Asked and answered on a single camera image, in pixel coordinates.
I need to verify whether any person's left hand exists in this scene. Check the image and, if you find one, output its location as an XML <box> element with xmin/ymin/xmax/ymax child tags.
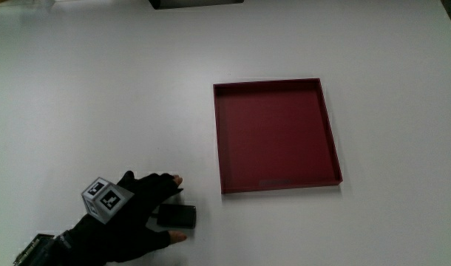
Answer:
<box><xmin>65</xmin><ymin>170</ymin><xmax>188</xmax><ymax>265</ymax></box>

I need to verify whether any black charger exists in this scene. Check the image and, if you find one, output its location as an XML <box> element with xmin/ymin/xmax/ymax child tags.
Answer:
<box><xmin>156</xmin><ymin>204</ymin><xmax>197</xmax><ymax>230</ymax></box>

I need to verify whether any black box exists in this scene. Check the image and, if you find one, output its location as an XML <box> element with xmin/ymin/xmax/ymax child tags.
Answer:
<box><xmin>149</xmin><ymin>0</ymin><xmax>245</xmax><ymax>10</ymax></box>

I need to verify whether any white desk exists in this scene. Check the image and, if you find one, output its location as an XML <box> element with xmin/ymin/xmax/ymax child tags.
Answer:
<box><xmin>0</xmin><ymin>0</ymin><xmax>451</xmax><ymax>266</ymax></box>

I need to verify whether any red square tray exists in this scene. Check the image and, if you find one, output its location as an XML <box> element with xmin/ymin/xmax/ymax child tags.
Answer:
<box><xmin>212</xmin><ymin>77</ymin><xmax>344</xmax><ymax>195</ymax></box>

